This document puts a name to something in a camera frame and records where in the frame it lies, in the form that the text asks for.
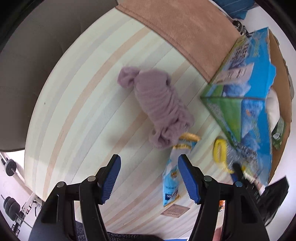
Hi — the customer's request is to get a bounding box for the green snack packet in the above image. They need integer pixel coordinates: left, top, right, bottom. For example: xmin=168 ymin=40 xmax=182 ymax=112
xmin=271 ymin=116 xmax=286 ymax=150

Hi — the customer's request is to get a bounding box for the white plastic bag pack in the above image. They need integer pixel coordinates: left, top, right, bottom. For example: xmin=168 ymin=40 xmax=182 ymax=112
xmin=266 ymin=87 xmax=280 ymax=132

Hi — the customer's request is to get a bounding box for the blue ice cream cone wrapper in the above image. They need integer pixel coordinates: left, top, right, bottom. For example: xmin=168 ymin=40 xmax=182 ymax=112
xmin=163 ymin=133 xmax=201 ymax=207

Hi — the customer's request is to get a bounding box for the cardboard milk box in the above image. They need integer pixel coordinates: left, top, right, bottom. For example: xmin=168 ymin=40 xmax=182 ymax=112
xmin=201 ymin=28 xmax=279 ymax=186

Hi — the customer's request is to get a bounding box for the orange cartoon snack packet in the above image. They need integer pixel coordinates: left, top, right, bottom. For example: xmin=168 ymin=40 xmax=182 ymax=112
xmin=219 ymin=200 xmax=225 ymax=209

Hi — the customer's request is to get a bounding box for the purple knitted cloth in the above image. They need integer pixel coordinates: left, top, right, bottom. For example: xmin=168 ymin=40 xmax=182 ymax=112
xmin=117 ymin=66 xmax=194 ymax=149

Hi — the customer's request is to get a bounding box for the brown label tag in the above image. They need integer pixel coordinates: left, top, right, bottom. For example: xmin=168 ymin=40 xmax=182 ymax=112
xmin=161 ymin=204 xmax=190 ymax=218

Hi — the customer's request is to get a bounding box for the grey chair at table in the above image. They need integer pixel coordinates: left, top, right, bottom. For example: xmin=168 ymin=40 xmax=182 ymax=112
xmin=1 ymin=1 xmax=118 ymax=152

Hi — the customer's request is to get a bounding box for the black exercise equipment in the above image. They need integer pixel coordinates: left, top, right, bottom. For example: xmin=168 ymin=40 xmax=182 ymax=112
xmin=1 ymin=152 xmax=44 ymax=237

